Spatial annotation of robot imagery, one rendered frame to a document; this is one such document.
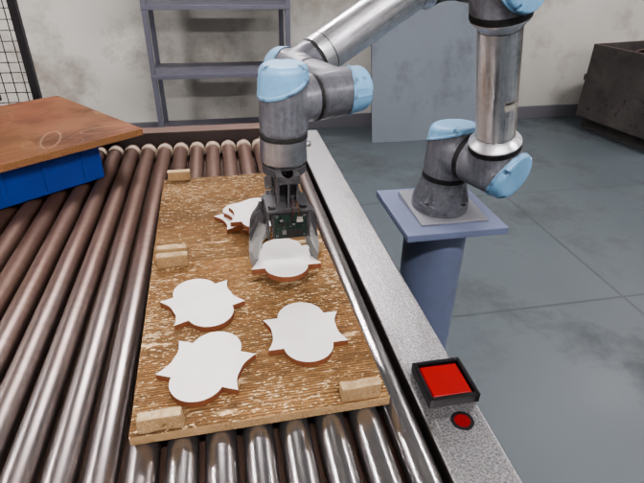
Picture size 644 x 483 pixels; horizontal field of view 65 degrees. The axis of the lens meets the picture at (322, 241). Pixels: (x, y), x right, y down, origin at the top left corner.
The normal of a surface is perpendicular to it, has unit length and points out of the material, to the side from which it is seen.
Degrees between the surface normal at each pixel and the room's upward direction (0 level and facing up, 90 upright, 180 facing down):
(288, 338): 0
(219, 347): 0
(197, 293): 0
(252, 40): 90
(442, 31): 76
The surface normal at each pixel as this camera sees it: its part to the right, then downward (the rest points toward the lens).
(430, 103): 0.19, 0.27
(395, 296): 0.01, -0.86
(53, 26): 0.19, 0.50
